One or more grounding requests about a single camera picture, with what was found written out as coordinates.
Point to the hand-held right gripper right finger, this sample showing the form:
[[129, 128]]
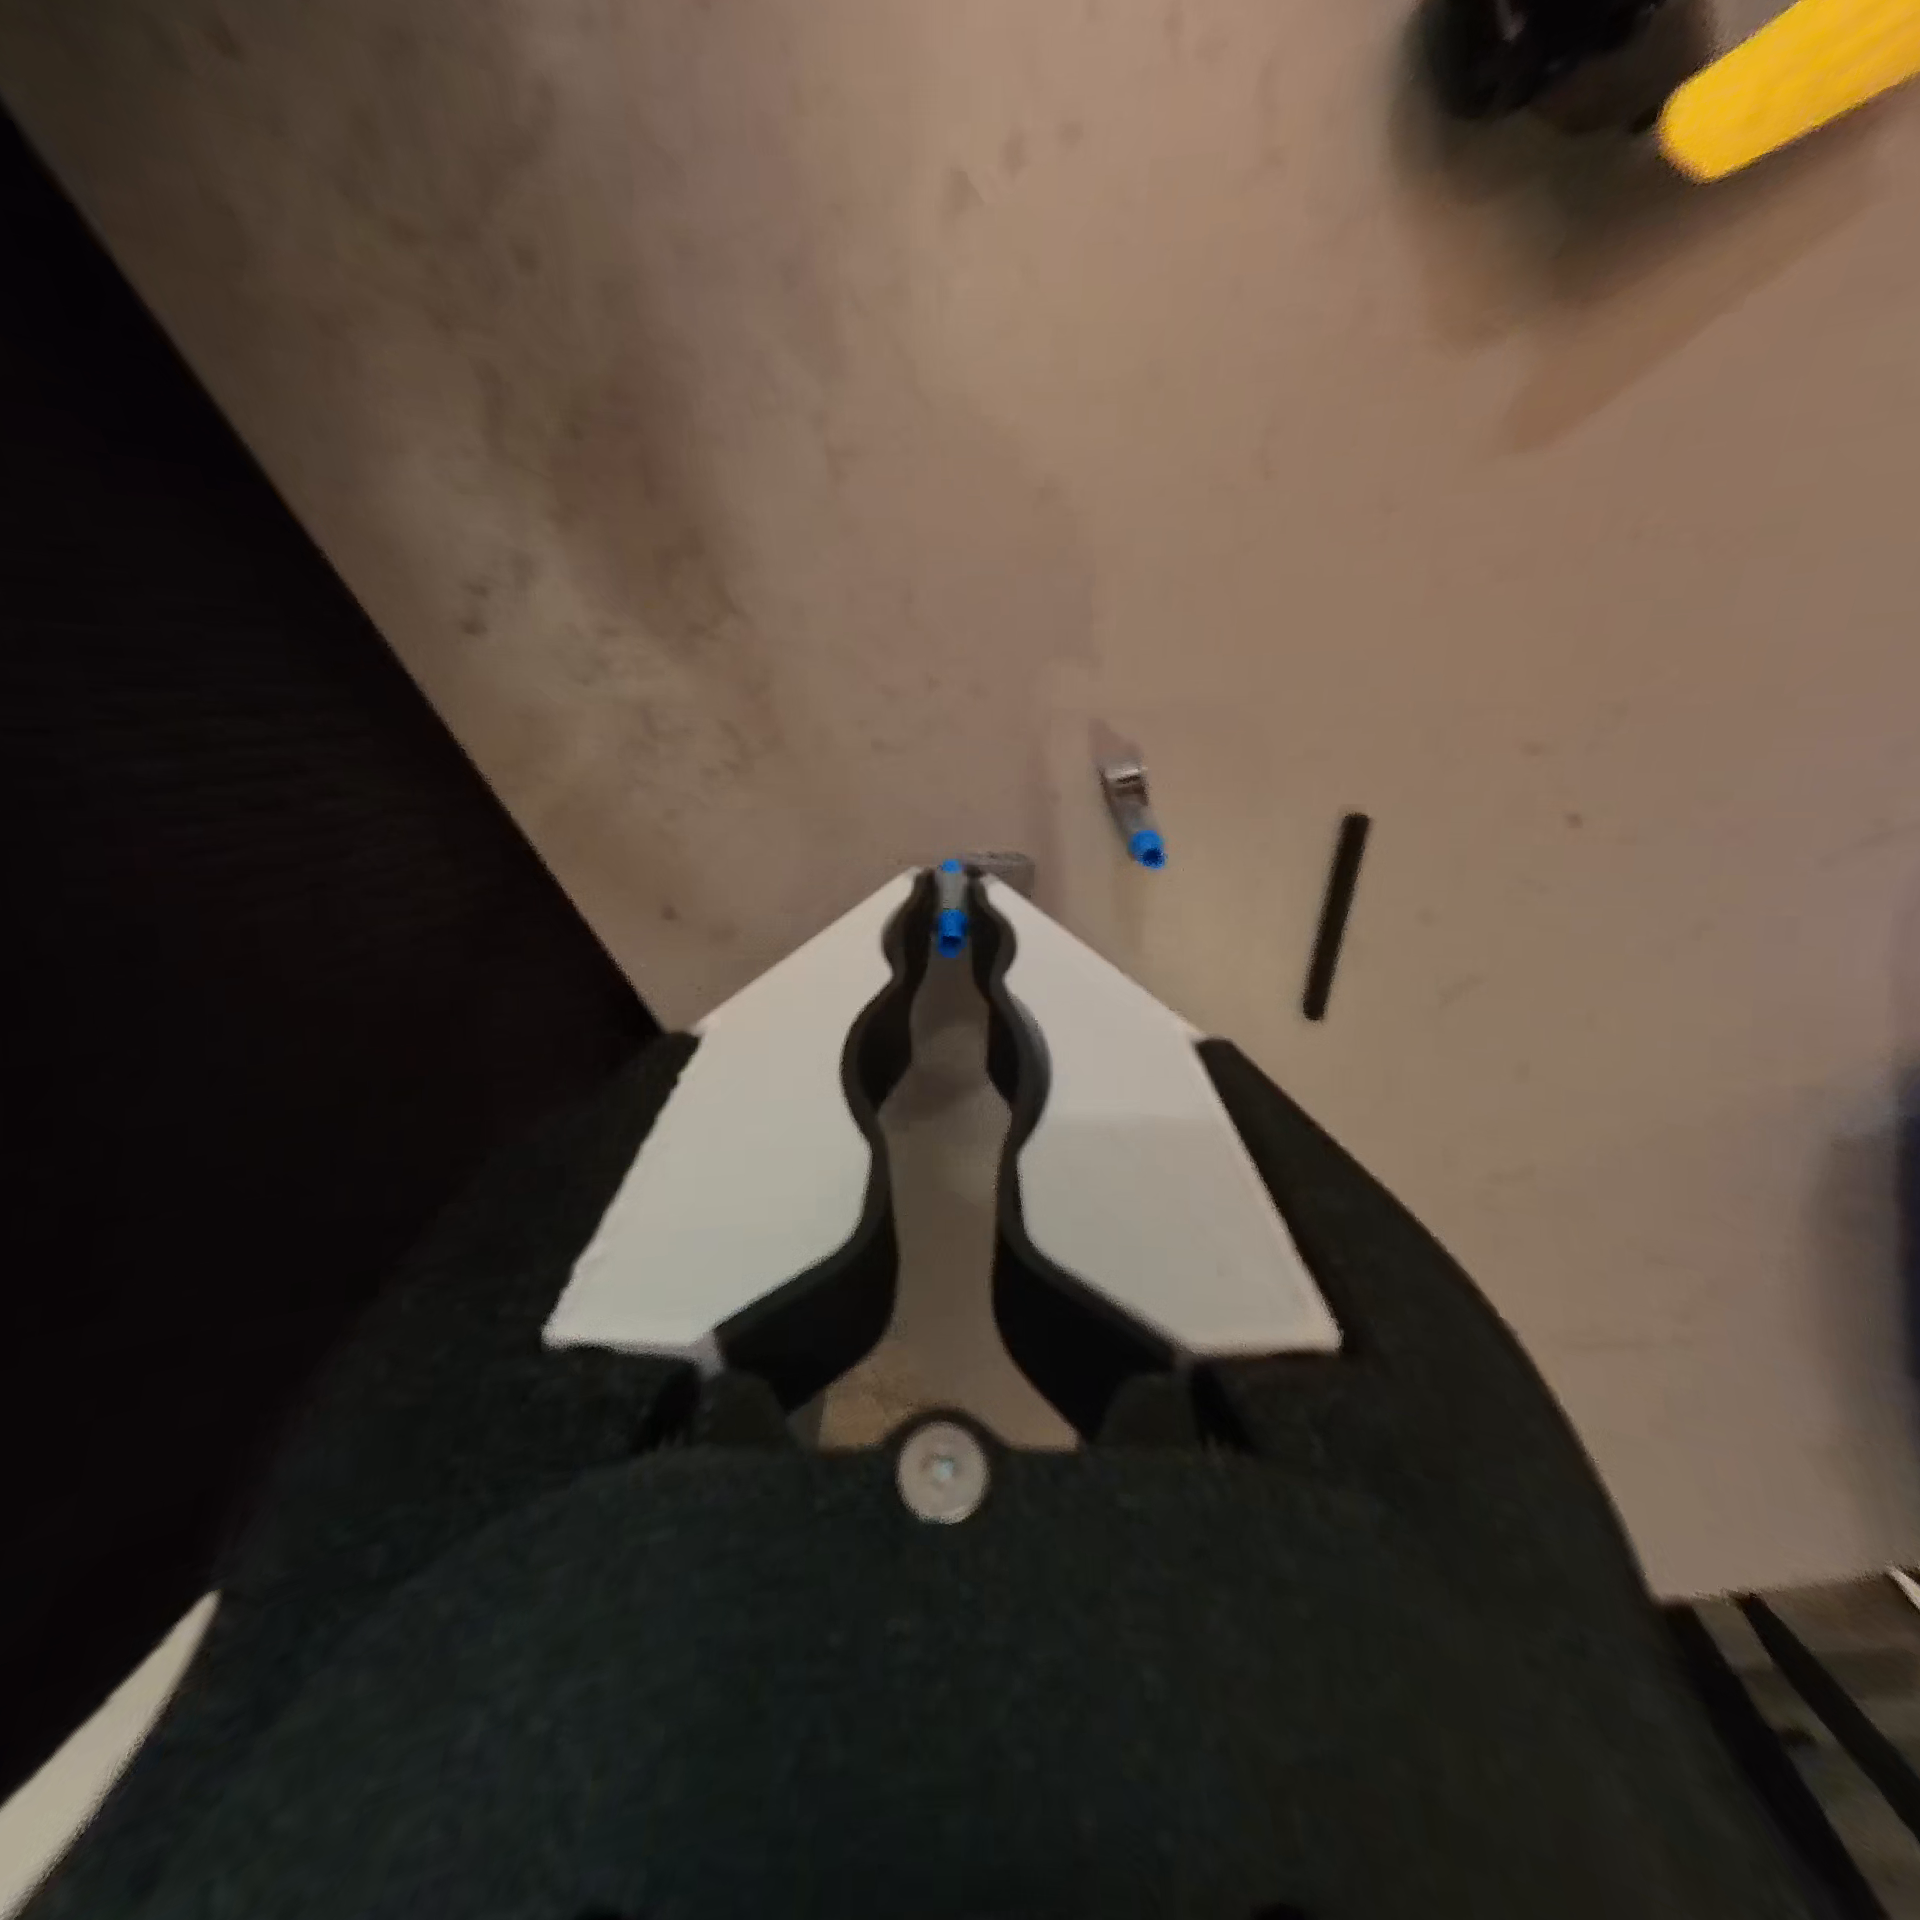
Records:
[[1172, 1185]]

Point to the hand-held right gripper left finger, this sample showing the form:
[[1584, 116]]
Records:
[[720, 1185]]

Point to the grey toy sleeve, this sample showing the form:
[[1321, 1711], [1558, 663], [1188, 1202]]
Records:
[[1124, 783]]

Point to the black toy axle rod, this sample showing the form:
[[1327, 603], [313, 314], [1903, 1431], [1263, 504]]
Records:
[[1335, 915]]

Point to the person's black clothed body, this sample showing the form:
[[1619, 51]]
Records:
[[181, 902]]

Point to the white flat panel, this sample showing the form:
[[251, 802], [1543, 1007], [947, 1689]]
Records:
[[76, 1755]]

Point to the small yellow toy vehicle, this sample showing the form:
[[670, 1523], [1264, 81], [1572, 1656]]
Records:
[[1771, 89]]

